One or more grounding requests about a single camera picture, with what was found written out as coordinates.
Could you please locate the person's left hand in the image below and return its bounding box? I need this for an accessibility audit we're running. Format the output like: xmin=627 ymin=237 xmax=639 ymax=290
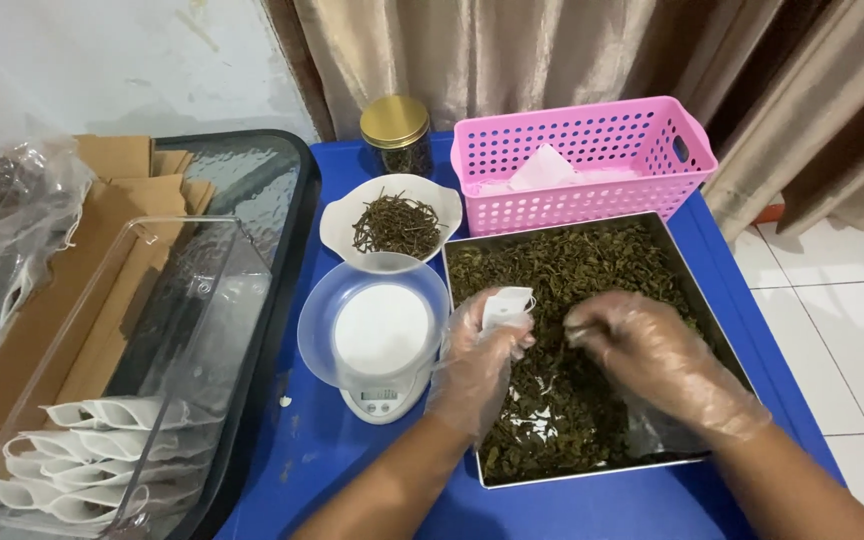
xmin=426 ymin=288 xmax=537 ymax=446

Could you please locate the person's right hand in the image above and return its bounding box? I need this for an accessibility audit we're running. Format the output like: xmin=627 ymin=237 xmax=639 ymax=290
xmin=562 ymin=290 xmax=773 ymax=452

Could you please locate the white tea bag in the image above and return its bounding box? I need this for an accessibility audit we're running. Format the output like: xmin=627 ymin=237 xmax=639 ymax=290
xmin=480 ymin=285 xmax=537 ymax=336

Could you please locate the heap of dried tea leaves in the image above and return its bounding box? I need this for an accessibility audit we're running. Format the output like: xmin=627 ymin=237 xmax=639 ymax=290
xmin=447 ymin=222 xmax=712 ymax=486

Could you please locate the square metal tray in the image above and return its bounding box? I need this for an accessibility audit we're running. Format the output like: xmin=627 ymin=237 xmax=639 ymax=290
xmin=442 ymin=210 xmax=756 ymax=491

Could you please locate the pink perforated plastic basket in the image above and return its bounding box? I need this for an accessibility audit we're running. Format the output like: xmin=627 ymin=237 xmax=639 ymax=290
xmin=450 ymin=95 xmax=720 ymax=238

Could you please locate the white digital kitchen scale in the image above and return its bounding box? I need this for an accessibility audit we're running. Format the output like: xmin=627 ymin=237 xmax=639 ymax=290
xmin=333 ymin=282 xmax=435 ymax=426

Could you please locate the pile of empty tea bags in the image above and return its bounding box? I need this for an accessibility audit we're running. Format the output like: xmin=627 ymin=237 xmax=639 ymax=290
xmin=477 ymin=142 xmax=642 ymax=198

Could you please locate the heap of dried brown stems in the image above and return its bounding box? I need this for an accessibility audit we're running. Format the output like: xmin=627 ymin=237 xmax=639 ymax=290
xmin=350 ymin=188 xmax=446 ymax=262

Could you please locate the clear plastic scale bowl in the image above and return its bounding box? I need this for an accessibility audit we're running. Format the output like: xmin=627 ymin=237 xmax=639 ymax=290
xmin=297 ymin=251 xmax=453 ymax=392

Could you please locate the white ceramic bowl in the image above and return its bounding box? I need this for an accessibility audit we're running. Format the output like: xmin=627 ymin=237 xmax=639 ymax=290
xmin=318 ymin=173 xmax=464 ymax=273

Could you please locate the glass jar with gold lid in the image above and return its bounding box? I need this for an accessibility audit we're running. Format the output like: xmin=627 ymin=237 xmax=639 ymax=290
xmin=359 ymin=94 xmax=435 ymax=180

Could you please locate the black-framed glass table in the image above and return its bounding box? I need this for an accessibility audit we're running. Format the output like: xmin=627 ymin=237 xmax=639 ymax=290
xmin=98 ymin=128 xmax=324 ymax=540

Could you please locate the beige satin curtain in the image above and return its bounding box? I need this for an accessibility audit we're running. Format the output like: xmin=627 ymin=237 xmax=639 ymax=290
xmin=261 ymin=0 xmax=864 ymax=243

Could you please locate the clear plastic rectangular container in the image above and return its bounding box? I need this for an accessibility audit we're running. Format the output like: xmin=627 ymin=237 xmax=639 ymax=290
xmin=0 ymin=215 xmax=276 ymax=538

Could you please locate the row of filled tea bags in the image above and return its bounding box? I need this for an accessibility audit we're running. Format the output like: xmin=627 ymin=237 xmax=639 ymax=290
xmin=0 ymin=395 xmax=214 ymax=527

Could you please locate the clear crumpled plastic bag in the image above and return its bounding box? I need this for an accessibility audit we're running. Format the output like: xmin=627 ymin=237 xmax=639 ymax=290
xmin=0 ymin=133 xmax=97 ymax=410

